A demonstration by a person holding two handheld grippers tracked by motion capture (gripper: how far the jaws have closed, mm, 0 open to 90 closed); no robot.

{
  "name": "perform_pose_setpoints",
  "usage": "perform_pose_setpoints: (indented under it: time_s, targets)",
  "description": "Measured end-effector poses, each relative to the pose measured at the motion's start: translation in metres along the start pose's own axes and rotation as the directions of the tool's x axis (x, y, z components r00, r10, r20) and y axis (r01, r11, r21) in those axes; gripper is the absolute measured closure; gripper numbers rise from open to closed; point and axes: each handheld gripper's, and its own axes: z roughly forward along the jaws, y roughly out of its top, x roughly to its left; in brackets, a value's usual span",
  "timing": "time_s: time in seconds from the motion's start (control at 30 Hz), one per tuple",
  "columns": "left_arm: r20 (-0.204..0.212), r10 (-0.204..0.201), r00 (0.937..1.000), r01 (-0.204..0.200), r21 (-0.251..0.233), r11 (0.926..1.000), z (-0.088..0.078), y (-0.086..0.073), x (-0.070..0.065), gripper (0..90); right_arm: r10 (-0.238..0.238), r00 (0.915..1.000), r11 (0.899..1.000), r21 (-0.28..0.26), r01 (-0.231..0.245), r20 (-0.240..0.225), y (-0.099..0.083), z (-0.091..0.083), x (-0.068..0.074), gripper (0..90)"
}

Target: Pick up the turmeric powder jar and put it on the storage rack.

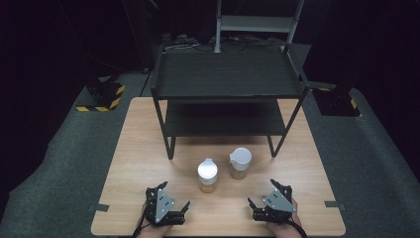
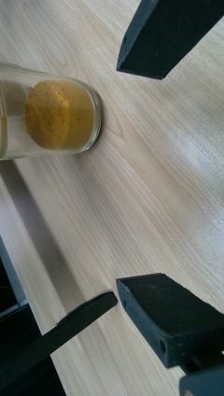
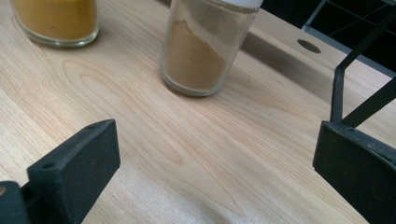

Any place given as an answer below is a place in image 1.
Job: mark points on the yellow-black striped stand base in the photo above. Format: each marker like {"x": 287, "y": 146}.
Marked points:
{"x": 102, "y": 94}
{"x": 336, "y": 102}

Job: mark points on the person's left hand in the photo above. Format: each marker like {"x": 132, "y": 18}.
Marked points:
{"x": 155, "y": 232}

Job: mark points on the white-lidded orange spice jar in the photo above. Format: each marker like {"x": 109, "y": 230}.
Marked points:
{"x": 207, "y": 172}

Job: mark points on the person's right hand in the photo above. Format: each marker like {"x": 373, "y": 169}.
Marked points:
{"x": 280, "y": 231}

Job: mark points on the grey tape strip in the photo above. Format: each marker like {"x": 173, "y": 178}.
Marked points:
{"x": 335, "y": 205}
{"x": 99, "y": 207}

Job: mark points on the white-lidded brown spice jar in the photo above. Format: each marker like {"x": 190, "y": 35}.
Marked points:
{"x": 240, "y": 158}

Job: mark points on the black two-tier shelf rack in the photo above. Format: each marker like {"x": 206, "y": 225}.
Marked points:
{"x": 224, "y": 72}

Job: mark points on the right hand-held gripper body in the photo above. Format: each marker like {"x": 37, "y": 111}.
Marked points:
{"x": 279, "y": 203}

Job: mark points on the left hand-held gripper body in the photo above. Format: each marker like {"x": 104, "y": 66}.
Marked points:
{"x": 160, "y": 206}

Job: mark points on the grey metal frame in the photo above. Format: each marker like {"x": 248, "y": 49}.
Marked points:
{"x": 256, "y": 23}

